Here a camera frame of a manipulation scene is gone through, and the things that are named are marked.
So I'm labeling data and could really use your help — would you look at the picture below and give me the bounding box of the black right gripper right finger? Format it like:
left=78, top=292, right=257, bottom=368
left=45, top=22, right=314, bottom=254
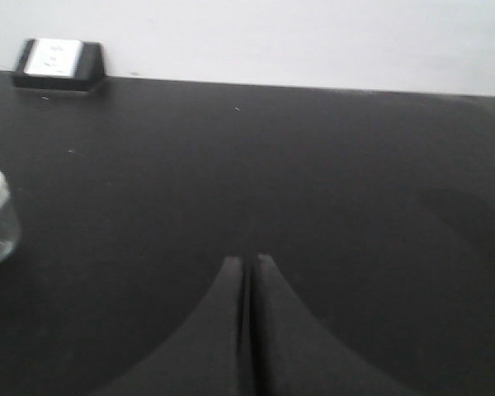
left=250, top=254, right=413, bottom=395

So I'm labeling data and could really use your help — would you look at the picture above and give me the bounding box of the black wall power socket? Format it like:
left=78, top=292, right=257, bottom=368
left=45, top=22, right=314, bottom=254
left=12, top=38, right=106, bottom=92

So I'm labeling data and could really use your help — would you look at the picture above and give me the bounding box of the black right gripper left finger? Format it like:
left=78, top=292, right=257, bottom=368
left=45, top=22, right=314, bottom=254
left=95, top=257, right=245, bottom=395

